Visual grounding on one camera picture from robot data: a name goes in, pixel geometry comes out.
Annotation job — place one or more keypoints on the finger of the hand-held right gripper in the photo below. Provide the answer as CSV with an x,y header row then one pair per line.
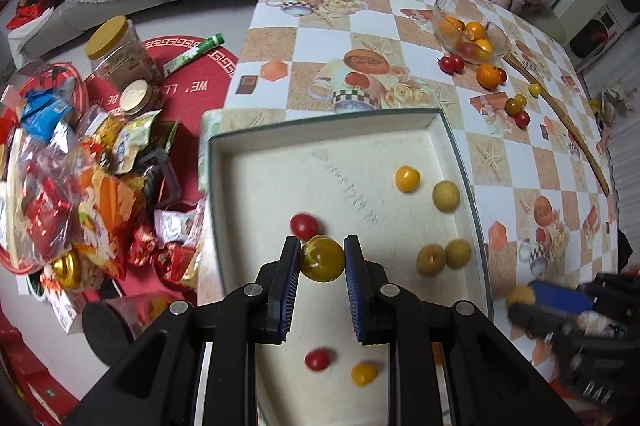
x,y
560,297
537,317

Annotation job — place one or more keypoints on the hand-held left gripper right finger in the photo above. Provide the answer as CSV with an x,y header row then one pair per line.
x,y
352,286

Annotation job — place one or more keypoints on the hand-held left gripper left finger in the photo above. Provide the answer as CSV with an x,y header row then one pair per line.
x,y
290,286

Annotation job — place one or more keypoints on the large yellow tomato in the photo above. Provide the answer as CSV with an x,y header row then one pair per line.
x,y
321,258

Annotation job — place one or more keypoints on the red cherry tomato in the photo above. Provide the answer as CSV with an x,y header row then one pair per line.
x,y
522,120
467,50
317,359
458,62
444,64
304,225

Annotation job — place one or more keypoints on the yellow cherry tomato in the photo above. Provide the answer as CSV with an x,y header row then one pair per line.
x,y
363,373
534,89
406,178

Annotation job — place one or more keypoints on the green-rimmed white tray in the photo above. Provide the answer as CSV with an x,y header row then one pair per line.
x,y
300,166

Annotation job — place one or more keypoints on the pale yellow tomato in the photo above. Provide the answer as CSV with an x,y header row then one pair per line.
x,y
446,196

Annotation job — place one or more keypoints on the red plastic jar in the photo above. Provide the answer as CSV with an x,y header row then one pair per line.
x,y
142,311

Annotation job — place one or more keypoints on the long curved wooden stick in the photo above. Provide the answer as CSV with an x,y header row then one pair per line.
x,y
565,119

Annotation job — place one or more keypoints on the black round lid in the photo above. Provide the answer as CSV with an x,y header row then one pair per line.
x,y
102,328

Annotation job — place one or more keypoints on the olive cherry tomato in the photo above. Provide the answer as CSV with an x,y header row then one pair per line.
x,y
511,108

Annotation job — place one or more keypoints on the yellow-green cherry tomato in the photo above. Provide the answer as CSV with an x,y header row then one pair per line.
x,y
520,100

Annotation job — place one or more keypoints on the beige toy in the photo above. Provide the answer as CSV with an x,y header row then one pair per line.
x,y
615,94

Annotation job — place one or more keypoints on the gold can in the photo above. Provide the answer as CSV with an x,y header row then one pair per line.
x,y
67,268

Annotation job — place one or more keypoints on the red round mat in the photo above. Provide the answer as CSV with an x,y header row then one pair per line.
x,y
210,76

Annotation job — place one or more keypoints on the small orange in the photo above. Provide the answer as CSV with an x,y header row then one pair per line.
x,y
489,75

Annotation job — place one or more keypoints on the pile of snack packets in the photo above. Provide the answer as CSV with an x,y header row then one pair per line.
x,y
75,186

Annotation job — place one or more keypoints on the green tube packet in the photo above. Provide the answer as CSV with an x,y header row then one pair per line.
x,y
195,52

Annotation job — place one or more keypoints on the yellow-orange citrus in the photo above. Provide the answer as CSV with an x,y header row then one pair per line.
x,y
483,48

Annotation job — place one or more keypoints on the red plastic stool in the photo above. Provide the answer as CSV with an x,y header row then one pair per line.
x,y
30,366

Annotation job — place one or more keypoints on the clear glass bowl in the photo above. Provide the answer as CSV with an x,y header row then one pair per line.
x,y
495,32

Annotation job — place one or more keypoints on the white appliance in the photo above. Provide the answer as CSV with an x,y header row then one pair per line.
x,y
597,26

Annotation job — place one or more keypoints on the small orange citrus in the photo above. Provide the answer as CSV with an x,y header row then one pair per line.
x,y
474,29
448,25

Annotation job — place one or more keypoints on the plastic jar yellow lid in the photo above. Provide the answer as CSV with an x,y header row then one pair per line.
x,y
117,51

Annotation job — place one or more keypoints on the red cloth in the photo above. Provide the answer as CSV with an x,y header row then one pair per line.
x,y
27,11

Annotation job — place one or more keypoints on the dark plastic frame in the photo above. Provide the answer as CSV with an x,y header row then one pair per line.
x,y
162,169

